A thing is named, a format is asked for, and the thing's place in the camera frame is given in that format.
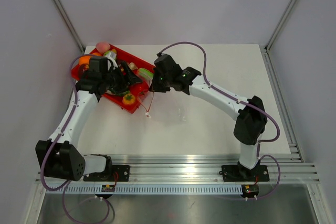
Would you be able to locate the left aluminium frame post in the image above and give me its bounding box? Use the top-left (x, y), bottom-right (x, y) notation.
top-left (51, 0), bottom-right (85, 52)

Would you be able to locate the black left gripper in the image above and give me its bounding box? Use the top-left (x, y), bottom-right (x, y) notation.
top-left (102, 61), bottom-right (143, 95)

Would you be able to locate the white cable duct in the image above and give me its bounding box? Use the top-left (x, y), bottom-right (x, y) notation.
top-left (56, 183), bottom-right (243, 195)

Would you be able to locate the right aluminium frame post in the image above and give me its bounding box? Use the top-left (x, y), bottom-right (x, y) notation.
top-left (265, 0), bottom-right (299, 53)

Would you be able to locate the clear zip bag orange zipper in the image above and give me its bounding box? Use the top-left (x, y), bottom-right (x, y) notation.
top-left (136, 68), bottom-right (190, 126)

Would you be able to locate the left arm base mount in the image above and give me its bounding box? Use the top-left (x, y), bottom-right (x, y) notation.
top-left (83, 165), bottom-right (131, 182)

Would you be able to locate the dark red apple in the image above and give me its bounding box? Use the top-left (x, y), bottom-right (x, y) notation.
top-left (77, 64), bottom-right (89, 80)

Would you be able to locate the small orange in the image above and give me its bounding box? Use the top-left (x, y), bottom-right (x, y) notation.
top-left (92, 52), bottom-right (102, 57)

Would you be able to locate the large orange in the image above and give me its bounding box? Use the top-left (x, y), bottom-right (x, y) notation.
top-left (78, 55), bottom-right (91, 66)

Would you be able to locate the orange persimmon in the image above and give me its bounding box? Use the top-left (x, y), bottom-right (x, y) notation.
top-left (122, 93), bottom-right (137, 105)

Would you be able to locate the aluminium frame post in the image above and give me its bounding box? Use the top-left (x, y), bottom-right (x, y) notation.
top-left (265, 0), bottom-right (299, 53)
top-left (51, 0), bottom-right (85, 52)

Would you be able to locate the light green bitter gourd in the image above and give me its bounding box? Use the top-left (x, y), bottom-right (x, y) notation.
top-left (138, 68), bottom-right (154, 80)

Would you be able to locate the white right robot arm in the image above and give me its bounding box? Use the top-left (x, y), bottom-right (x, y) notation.
top-left (150, 53), bottom-right (267, 180)

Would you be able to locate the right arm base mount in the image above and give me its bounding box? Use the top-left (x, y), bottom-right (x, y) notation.
top-left (218, 165), bottom-right (270, 182)

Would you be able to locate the pink peach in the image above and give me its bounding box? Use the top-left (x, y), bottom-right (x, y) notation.
top-left (96, 41), bottom-right (110, 55)

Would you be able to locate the aluminium rail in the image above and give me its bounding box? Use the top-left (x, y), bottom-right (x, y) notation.
top-left (110, 153), bottom-right (320, 184)

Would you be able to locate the garlic bulb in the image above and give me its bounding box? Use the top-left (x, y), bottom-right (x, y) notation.
top-left (128, 62), bottom-right (137, 71)

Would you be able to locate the green apple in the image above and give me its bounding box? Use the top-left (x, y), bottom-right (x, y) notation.
top-left (103, 50), bottom-right (117, 60)

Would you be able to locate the red plastic tray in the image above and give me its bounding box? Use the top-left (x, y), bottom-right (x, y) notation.
top-left (70, 43), bottom-right (154, 114)

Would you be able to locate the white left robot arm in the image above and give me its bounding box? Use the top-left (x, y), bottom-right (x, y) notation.
top-left (35, 56), bottom-right (142, 182)

